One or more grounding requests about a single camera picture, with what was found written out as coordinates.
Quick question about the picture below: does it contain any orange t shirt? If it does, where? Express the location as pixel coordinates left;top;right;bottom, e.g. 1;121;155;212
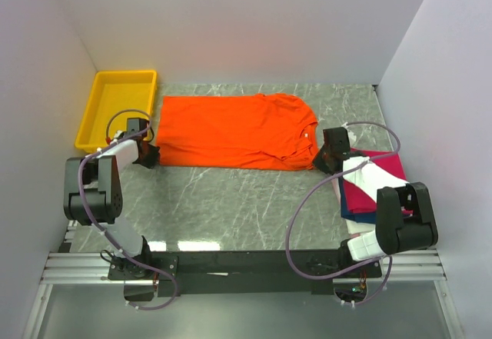
156;93;318;171

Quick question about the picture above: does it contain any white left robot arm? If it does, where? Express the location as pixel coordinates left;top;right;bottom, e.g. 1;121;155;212
63;118;160;279

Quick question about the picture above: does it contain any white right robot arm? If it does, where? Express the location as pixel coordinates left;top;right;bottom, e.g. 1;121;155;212
312;126;438;278

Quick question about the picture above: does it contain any pink folded t shirt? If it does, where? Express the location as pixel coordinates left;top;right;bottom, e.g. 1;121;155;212
330;177;370;239

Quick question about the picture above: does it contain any yellow plastic tray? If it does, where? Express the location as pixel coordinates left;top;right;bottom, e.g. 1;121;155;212
75;70;158;153

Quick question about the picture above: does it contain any magenta folded t shirt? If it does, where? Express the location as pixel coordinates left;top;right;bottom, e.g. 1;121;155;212
338;151;407;213

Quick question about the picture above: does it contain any navy blue folded t shirt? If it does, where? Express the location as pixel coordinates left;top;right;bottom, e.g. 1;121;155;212
341;209;376;224

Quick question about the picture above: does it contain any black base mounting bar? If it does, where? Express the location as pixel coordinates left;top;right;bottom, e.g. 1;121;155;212
107;249;384;301

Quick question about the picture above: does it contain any aluminium frame rail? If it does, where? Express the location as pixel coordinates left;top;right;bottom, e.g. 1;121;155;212
41;250;447;284

